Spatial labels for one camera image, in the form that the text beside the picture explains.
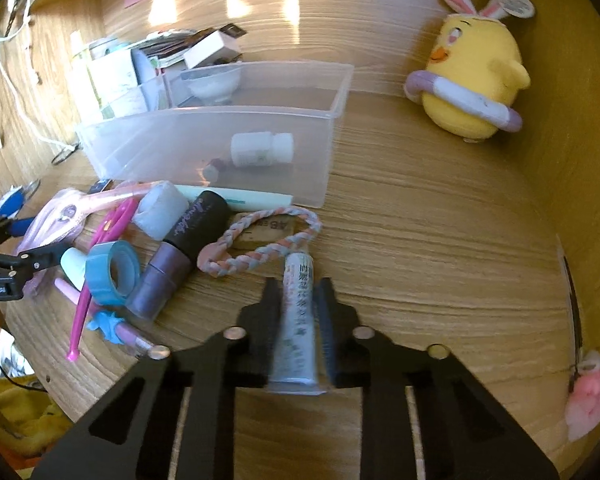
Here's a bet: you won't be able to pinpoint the white ointment tube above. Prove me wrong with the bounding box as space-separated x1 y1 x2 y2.
268 252 325 396

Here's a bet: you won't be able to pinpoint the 4B eraser block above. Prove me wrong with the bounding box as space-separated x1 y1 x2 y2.
232 216 296 252

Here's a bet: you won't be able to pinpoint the light blue small bottle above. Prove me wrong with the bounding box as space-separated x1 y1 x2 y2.
60 247 87 290

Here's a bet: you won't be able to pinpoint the pink plastic bag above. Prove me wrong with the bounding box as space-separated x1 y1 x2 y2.
17 181 161 254

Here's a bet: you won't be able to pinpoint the blue tape roll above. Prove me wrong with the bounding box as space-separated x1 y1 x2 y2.
85 240 140 307

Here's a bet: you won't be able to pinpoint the pink pen with blue flower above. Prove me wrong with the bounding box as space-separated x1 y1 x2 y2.
52 276 156 359

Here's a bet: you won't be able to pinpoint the glasses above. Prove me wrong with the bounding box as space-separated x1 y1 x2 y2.
50 143 81 166

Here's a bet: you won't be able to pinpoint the white tape roll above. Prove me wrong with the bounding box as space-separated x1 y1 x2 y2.
132 181 189 240

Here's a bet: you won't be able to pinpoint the black purple cosmetic bottle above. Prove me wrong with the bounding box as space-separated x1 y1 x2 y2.
125 191 230 321

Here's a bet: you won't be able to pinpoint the white paper carton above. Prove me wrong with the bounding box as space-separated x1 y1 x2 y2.
90 49 147 119

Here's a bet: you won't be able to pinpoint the mint green tube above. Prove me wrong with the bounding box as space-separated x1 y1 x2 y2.
175 184 292 212

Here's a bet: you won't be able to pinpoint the white pill bottle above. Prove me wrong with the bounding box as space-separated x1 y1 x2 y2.
230 131 294 167

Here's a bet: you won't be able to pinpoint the white bowl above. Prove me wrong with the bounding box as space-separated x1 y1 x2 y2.
180 65 242 105

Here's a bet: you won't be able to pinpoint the clear plastic storage bin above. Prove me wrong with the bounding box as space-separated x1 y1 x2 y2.
78 61 354 208

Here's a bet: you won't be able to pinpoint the white small box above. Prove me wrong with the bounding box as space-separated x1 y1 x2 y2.
184 30 242 70

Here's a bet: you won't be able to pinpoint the yellow chick plush toy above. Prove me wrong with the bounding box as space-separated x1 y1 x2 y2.
404 0 535 142

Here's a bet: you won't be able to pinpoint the pink plush keychain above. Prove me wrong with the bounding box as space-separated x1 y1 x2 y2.
565 350 600 442

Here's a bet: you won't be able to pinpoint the white cable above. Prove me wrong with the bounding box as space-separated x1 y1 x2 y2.
0 0 77 154

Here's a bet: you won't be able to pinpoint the braided pastel hair tie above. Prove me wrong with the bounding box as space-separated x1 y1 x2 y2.
196 206 324 279

